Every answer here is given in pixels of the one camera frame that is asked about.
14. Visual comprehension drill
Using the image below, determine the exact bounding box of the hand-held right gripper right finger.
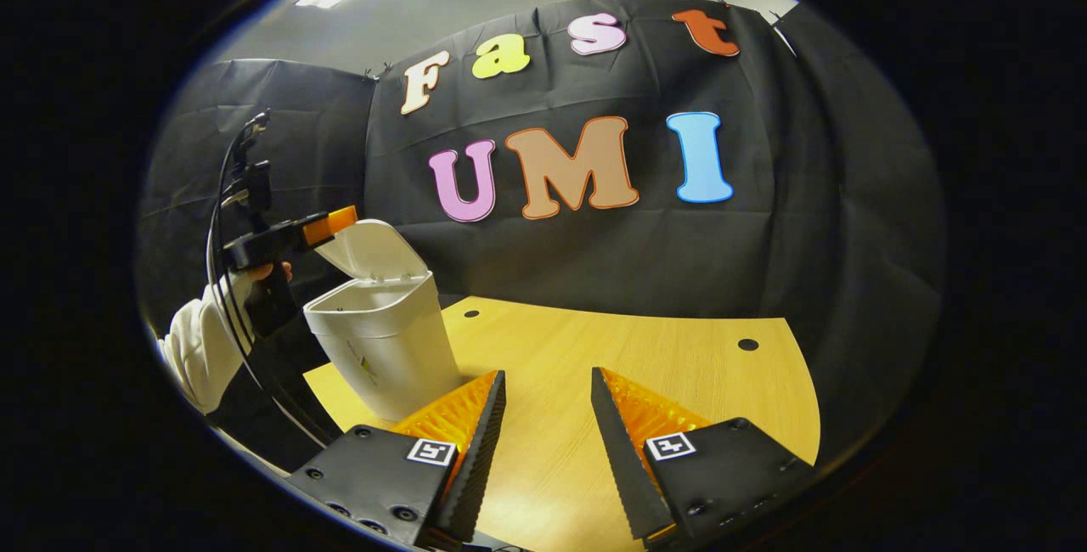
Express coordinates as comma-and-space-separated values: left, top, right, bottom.
590, 366, 816, 549

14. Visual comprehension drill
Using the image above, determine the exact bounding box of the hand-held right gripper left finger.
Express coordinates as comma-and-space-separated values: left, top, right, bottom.
284, 369, 508, 549

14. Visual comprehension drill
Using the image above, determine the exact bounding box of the white desktop garbage bin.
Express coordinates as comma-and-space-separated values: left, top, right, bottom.
303, 218, 464, 423

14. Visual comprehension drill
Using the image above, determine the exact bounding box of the wooden desktop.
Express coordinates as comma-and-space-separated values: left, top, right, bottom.
303, 296, 822, 552

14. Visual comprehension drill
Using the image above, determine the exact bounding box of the black backdrop cloth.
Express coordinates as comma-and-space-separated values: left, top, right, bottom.
136, 0, 948, 468

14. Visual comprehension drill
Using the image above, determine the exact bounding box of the black cable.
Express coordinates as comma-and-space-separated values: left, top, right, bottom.
206, 110, 341, 448

